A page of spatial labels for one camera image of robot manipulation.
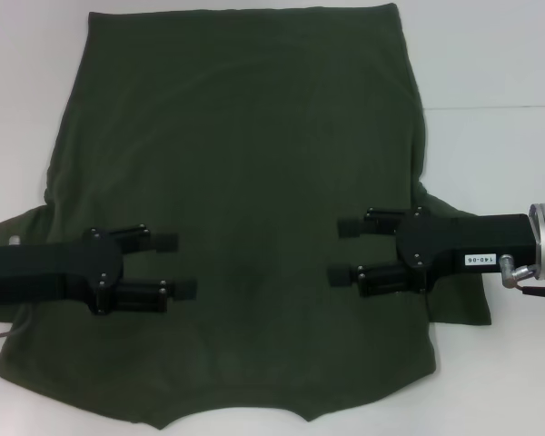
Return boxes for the dark green t-shirt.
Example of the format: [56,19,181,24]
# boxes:
[0,3,494,408]

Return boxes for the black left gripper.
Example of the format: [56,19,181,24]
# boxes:
[0,222,198,316]

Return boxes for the right arm cable with connector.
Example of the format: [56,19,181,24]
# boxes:
[501,253,545,300]

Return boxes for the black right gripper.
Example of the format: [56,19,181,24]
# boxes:
[327,205,540,300]

